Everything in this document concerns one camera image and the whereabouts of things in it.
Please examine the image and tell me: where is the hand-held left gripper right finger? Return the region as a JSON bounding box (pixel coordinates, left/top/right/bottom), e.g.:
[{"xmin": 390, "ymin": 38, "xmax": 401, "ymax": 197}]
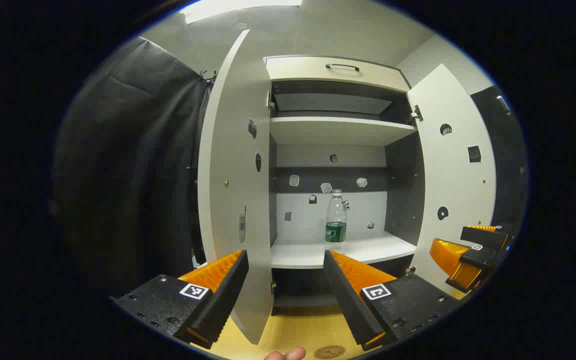
[{"xmin": 323, "ymin": 249, "xmax": 464, "ymax": 352}]

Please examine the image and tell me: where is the ceiling light panel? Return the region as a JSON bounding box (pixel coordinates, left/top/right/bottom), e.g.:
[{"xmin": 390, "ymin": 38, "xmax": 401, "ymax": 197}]
[{"xmin": 180, "ymin": 0, "xmax": 303, "ymax": 25}]

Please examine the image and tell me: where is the white and grey cabinet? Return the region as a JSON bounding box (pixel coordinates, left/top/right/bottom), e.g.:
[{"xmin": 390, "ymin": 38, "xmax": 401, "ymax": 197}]
[{"xmin": 263, "ymin": 54, "xmax": 426, "ymax": 312}]

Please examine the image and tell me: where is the round brown coaster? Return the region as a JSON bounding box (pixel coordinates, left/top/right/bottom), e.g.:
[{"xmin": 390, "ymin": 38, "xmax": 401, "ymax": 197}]
[{"xmin": 313, "ymin": 344, "xmax": 347, "ymax": 360}]

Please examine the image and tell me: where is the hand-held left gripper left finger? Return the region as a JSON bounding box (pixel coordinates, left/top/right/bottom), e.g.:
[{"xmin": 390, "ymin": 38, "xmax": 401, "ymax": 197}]
[{"xmin": 109, "ymin": 249, "xmax": 250, "ymax": 350}]

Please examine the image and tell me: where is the clear plastic bottle green label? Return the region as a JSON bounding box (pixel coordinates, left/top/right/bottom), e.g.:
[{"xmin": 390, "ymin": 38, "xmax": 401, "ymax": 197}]
[{"xmin": 325, "ymin": 189, "xmax": 349, "ymax": 251}]

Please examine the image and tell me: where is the black backdrop cloth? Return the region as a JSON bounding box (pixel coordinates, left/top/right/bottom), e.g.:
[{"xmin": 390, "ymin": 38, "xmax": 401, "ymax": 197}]
[{"xmin": 52, "ymin": 36, "xmax": 215, "ymax": 303}]

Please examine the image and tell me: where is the white cabinet door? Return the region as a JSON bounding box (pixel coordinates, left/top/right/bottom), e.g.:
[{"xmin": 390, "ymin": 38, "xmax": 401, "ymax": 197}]
[
  {"xmin": 407, "ymin": 64, "xmax": 497, "ymax": 296},
  {"xmin": 197, "ymin": 29, "xmax": 275, "ymax": 346}
]

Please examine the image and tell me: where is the white cabinet shelf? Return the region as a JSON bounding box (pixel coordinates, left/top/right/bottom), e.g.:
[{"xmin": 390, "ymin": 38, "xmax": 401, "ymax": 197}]
[{"xmin": 269, "ymin": 116, "xmax": 418, "ymax": 147}]

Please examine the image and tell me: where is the white cabinet drawer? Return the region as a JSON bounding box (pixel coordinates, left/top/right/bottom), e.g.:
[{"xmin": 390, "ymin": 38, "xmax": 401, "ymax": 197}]
[{"xmin": 263, "ymin": 55, "xmax": 412, "ymax": 94}]

